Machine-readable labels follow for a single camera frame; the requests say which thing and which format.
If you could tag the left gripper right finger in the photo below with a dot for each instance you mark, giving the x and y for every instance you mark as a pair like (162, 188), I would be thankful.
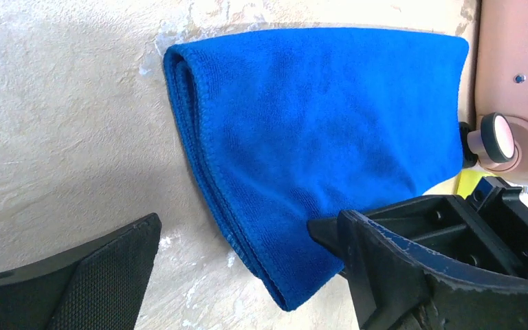
(425, 263)

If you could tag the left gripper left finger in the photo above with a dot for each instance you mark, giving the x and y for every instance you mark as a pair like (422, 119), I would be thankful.
(97, 285)

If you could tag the blue cloth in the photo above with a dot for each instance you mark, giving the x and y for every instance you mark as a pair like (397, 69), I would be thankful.
(284, 126)

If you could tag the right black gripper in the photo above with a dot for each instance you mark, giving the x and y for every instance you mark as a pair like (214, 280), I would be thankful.
(504, 209)

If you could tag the yellow green tube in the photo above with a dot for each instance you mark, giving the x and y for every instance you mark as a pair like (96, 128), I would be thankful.
(467, 181)

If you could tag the pink suitcase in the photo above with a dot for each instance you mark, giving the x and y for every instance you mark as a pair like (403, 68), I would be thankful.
(498, 143)

